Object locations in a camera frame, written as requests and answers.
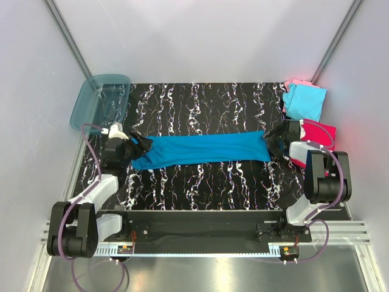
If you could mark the teal plastic bin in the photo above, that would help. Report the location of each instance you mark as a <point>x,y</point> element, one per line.
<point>102,100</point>

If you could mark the light blue folded shirt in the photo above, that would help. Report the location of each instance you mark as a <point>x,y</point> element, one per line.
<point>304,102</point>

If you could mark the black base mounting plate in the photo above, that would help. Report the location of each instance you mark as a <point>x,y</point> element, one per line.
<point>196,228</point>

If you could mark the white slotted cable duct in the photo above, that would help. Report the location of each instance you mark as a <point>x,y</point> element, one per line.
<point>187,251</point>

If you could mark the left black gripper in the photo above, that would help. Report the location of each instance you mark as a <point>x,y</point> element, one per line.
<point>143,145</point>

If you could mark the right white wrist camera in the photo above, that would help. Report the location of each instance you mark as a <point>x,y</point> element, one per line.
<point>302,130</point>

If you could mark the pink folded shirt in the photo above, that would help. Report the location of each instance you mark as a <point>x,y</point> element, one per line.
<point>296,83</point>

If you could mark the red folded shirt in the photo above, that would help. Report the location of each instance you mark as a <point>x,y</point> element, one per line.
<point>315,132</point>

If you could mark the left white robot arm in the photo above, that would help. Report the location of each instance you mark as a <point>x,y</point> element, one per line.
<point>75,229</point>

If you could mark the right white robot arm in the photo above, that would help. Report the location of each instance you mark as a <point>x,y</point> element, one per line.
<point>327,180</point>

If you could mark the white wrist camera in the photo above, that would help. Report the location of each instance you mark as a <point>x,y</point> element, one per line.
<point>302,130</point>
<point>115,131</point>

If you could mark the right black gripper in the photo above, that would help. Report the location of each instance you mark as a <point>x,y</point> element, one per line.
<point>277,130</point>

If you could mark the blue t shirt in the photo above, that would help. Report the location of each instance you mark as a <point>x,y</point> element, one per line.
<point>185,150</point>

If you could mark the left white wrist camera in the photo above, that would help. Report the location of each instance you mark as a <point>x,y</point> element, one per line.
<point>115,131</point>

